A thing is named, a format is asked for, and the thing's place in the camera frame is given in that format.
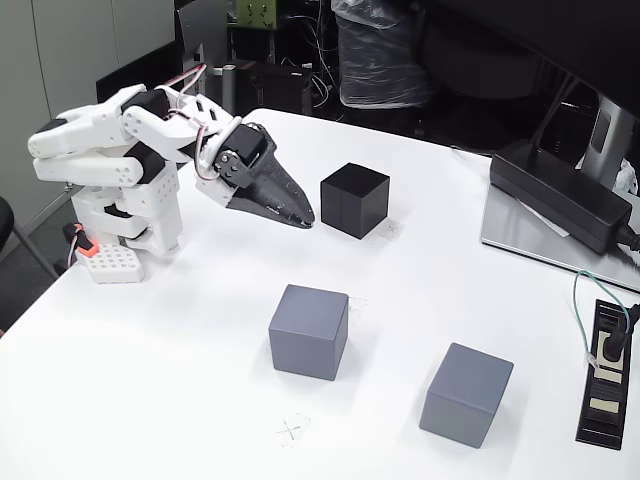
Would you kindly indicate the black cube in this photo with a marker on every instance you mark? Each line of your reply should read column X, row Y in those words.
column 350, row 200

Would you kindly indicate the grey cube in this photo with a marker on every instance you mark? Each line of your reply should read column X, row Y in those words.
column 305, row 335
column 465, row 395

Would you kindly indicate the black computer box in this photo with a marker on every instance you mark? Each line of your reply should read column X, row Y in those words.
column 275, row 90

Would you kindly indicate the silver computer tower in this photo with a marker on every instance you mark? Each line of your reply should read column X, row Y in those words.
column 200, row 60

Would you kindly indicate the clear tape with X mark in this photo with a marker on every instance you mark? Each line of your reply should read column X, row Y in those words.
column 291, row 430
column 357, row 309
column 392, row 231

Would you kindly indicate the green circuit board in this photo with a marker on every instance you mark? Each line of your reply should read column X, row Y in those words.
column 255, row 14

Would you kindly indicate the plastic wrapped black object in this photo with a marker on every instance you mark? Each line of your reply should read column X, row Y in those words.
column 380, row 55

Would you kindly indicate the orange connector clamp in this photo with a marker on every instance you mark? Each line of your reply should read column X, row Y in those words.
column 86, row 246

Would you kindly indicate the silver monitor stand base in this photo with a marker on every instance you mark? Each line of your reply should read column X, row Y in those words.
column 510, row 230

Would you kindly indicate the black chair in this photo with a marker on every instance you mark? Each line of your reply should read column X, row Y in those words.
column 5, row 220

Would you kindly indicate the black power adapter brick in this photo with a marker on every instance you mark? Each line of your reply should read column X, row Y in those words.
column 550, row 190

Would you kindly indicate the black monitor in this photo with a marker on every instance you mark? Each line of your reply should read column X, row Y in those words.
column 550, row 30

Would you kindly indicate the silver monitor stand neck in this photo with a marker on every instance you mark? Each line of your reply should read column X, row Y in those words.
column 605, row 135

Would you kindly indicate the crumpled clear plastic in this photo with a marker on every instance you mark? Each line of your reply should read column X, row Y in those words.
column 629, row 177

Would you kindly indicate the black plug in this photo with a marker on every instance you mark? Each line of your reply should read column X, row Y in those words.
column 611, row 345

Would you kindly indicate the black power strip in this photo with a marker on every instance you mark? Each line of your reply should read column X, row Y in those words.
column 602, row 415

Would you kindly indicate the grey post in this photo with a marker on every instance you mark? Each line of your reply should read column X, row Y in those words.
column 227, row 90

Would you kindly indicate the white perforated base plate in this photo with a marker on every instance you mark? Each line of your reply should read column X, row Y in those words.
column 115, row 265

